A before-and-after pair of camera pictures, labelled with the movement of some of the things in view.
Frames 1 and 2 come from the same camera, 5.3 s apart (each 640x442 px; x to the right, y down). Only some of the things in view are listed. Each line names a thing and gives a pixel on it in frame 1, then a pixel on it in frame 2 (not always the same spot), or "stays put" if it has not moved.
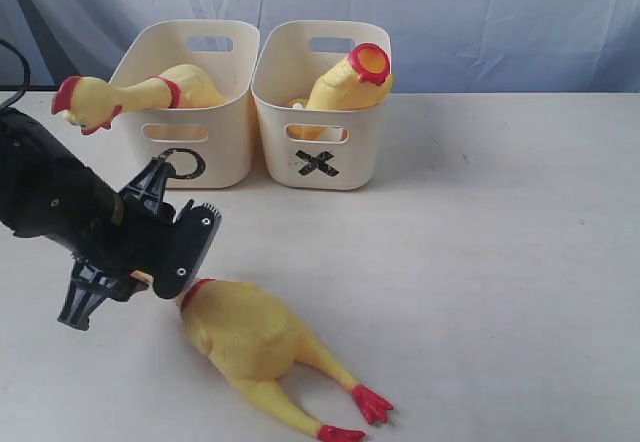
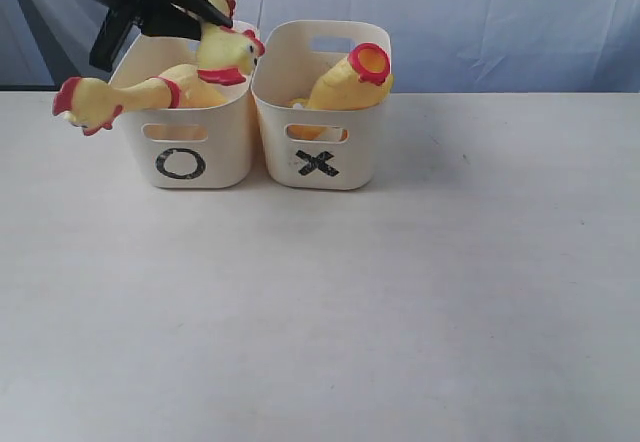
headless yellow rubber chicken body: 362,80 stays put
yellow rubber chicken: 87,102 stays put
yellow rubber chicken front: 249,340 → 226,55
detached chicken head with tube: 305,132 stays put
